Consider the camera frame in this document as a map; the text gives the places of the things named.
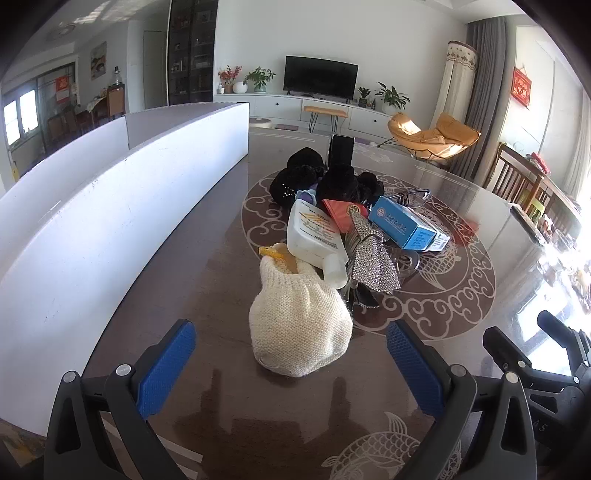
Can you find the red flowers in vase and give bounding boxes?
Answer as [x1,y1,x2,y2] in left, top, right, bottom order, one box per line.
[218,65,243,94]

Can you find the green potted plant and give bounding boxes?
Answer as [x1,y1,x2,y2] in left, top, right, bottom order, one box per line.
[245,67,275,93]

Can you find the covered standing air conditioner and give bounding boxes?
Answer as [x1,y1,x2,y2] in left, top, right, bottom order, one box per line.
[436,41,478,134]

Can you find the wooden chair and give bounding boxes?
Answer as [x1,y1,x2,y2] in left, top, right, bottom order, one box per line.
[489,143,546,204]
[526,175,583,232]

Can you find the red wall hanging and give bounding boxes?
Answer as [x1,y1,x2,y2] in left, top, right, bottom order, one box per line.
[512,67,533,109]

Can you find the black television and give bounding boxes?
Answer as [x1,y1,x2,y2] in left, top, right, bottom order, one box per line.
[283,56,359,93]

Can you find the white partition board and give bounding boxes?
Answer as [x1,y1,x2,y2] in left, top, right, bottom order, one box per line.
[0,102,250,437]

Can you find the white television cabinet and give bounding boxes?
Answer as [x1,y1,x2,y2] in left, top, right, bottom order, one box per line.
[215,92,393,134]

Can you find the orange bench with metal legs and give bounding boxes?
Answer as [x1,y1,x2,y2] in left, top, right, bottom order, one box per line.
[304,105,348,134]

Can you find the orange lounge chair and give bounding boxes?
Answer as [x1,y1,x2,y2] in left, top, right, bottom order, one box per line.
[387,112,481,162]

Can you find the white plastic bottle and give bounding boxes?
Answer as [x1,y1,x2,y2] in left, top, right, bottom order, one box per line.
[286,199,349,291]

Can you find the dark glass display cabinet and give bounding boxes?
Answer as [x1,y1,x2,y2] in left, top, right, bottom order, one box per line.
[167,0,219,106]

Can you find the black rectangular box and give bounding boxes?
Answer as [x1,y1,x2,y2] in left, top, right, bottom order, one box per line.
[329,135,355,169]

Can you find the silver rhinestone bow clip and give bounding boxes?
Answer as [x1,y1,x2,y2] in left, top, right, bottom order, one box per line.
[346,212,400,292]

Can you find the brown patterned glass desktop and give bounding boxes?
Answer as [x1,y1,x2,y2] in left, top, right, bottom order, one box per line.
[83,131,591,480]

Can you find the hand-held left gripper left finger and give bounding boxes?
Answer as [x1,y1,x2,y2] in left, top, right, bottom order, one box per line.
[44,319,197,480]

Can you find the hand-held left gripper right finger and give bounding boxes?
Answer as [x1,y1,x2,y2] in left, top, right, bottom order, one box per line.
[387,319,541,480]

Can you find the wooden side cabinet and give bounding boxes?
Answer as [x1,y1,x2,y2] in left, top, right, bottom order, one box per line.
[108,85,126,118]

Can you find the cream knitted pouch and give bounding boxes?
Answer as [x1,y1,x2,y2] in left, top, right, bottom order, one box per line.
[249,242,354,378]

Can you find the large leafy potted plant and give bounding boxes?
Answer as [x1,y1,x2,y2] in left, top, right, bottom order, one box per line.
[375,82,411,114]

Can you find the grey curtain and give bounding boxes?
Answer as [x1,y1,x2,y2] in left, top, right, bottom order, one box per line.
[455,16,518,185]

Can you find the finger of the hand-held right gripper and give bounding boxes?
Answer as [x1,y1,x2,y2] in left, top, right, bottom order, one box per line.
[482,327,536,388]
[538,310,591,370]

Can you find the blue and white carton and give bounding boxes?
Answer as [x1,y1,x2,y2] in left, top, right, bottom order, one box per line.
[368,196,451,252]

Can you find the black fluffy hair tie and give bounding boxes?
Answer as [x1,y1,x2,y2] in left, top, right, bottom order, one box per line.
[318,165,384,206]

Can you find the framed wall painting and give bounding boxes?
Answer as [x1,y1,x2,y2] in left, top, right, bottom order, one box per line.
[90,41,108,80]

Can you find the red cosmetic tube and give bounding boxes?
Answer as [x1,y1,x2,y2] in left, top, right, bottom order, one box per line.
[321,199,370,234]

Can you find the black rhinestone velvet scrunchie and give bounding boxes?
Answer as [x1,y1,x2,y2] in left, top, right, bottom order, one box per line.
[270,166,324,204]

